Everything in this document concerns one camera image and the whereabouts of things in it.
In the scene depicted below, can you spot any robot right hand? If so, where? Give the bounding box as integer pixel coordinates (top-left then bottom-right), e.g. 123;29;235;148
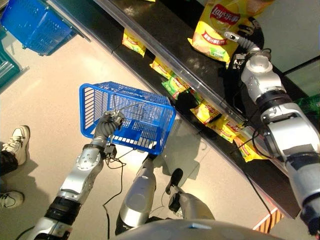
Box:
223;16;266;52

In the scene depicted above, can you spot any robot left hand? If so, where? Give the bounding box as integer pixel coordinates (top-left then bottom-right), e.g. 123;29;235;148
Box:
92;110;126;146

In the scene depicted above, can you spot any large yellow Lay's chip bag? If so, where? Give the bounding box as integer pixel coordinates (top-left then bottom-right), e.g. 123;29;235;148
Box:
187;0;275;70

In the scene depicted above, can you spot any blue plastic shopping basket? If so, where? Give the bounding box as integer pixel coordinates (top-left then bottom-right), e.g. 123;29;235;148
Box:
0;0;79;57
78;81;177;156

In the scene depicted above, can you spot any robot left leg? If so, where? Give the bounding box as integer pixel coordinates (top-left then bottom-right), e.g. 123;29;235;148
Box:
114;152;158;236

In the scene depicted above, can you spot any robot leg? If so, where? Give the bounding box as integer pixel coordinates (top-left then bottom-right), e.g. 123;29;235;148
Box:
114;152;158;236
164;167;216;221

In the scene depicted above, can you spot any small green chip bag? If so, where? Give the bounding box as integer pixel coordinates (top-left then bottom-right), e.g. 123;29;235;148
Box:
161;75;191;101

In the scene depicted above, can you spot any black store shelf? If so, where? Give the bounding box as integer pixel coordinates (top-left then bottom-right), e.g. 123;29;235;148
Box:
47;0;320;220

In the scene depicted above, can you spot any small yellow chip bag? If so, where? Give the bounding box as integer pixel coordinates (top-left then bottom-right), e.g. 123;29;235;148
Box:
208;116;245;144
149;56;174;79
233;134;269;163
189;99;221;126
121;28;147;58

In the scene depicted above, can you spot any person's white shoe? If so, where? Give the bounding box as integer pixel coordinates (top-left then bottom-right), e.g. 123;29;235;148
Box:
1;124;31;167
0;190;25;210

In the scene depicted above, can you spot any green package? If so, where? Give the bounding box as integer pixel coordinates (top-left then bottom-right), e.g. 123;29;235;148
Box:
292;93;320;119

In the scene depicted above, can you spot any person's leg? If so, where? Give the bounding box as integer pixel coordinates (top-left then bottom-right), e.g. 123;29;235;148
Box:
0;149;19;177

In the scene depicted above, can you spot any robot right leg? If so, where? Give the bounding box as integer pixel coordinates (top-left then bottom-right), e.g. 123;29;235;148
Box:
164;167;216;221

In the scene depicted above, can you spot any green metal rack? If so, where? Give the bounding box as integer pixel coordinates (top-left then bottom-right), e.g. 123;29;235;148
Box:
0;24;30;94

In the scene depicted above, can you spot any robot silver torso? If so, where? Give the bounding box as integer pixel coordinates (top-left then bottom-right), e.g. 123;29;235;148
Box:
109;218;286;240

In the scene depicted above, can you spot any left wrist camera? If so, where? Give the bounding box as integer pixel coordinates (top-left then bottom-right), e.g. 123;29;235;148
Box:
103;143;118;160

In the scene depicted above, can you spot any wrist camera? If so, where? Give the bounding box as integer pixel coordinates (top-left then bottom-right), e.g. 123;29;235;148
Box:
103;143;118;160
229;51;248;71

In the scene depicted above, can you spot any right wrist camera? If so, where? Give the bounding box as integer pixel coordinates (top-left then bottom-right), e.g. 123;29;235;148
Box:
229;51;248;71

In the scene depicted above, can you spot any black cable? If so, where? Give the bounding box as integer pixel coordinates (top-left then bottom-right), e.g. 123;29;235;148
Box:
101;149;136;240

